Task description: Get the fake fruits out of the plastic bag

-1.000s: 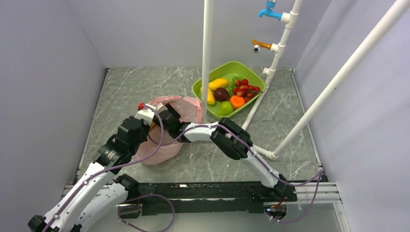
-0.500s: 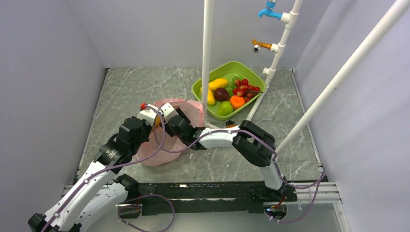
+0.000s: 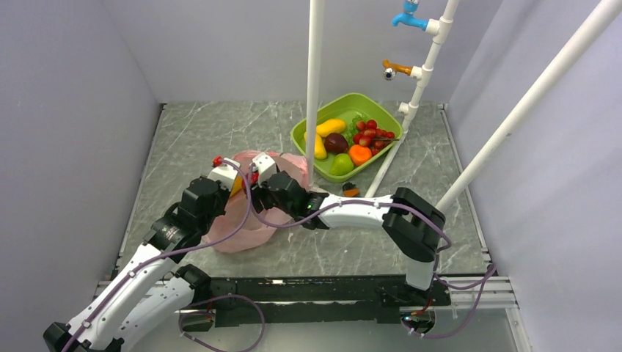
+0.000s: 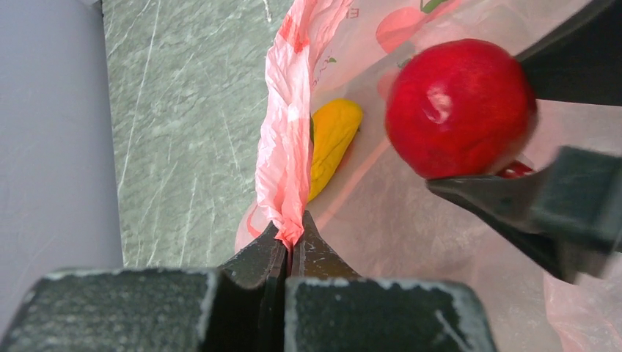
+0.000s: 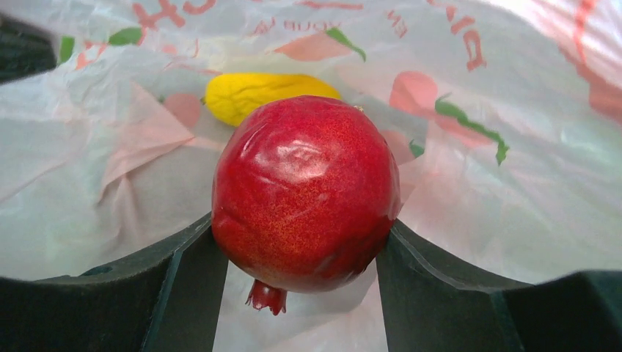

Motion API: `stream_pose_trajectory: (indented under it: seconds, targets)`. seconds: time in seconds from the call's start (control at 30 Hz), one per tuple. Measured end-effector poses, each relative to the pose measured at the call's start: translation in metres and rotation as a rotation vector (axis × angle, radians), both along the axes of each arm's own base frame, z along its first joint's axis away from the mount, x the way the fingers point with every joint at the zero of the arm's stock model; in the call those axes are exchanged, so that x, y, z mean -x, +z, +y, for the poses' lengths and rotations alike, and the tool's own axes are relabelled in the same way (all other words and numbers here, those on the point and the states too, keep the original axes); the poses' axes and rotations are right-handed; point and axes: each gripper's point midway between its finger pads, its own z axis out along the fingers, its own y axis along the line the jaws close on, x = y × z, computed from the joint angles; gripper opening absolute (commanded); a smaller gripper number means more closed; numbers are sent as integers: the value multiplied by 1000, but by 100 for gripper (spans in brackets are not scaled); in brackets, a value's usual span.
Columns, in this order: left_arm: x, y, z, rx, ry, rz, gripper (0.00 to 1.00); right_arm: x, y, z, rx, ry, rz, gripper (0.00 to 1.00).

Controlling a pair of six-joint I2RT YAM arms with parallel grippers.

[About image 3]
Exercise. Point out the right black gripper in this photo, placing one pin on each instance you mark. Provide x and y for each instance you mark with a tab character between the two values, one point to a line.
260	193

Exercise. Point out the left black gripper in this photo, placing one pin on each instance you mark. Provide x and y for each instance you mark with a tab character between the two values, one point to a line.
225	193

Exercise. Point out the pink plastic bag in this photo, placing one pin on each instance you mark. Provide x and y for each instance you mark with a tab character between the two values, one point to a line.
253	233

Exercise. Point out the yellow fake banana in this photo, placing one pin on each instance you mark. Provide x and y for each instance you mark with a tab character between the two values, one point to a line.
319	150

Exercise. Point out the green fake pear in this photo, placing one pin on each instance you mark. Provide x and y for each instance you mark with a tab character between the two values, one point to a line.
341	165

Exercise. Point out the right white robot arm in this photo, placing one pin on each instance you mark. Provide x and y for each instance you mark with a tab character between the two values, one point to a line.
414	225

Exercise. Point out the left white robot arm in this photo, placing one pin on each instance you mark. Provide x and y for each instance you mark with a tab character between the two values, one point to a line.
109	321

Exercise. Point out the yellow fake fruit in bag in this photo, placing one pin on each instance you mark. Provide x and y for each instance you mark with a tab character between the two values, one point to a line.
238	185

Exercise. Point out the dark red fake apple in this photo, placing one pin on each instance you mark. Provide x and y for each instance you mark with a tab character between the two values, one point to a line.
336	143

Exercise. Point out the yellow fake mango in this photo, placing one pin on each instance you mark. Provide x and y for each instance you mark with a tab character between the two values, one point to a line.
333	125

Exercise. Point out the orange fake persimmon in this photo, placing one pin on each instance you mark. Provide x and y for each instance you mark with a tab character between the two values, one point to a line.
359	155

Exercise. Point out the green fake grapes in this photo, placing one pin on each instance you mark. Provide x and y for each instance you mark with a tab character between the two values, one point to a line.
352	130

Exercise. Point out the small black orange brush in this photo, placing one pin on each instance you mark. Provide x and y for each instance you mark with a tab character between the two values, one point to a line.
350	190

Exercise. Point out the orange plastic faucet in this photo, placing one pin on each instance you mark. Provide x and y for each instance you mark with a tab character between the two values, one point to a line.
392	69

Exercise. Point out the blue plastic faucet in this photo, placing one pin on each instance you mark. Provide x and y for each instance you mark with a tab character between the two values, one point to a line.
407	16

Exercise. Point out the white diagonal pole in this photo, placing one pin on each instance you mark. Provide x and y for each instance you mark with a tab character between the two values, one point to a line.
603	14

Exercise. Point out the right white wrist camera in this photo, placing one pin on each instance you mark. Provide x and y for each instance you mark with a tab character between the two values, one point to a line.
263	167

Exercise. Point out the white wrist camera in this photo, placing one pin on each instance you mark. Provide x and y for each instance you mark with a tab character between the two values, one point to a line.
225	170
263	167

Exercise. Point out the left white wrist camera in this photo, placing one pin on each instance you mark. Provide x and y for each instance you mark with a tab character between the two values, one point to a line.
225	170

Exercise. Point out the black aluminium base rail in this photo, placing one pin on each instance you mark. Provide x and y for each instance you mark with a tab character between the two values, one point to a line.
229	302

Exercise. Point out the white PVC pipe frame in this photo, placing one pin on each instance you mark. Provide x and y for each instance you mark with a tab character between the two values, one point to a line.
439	29

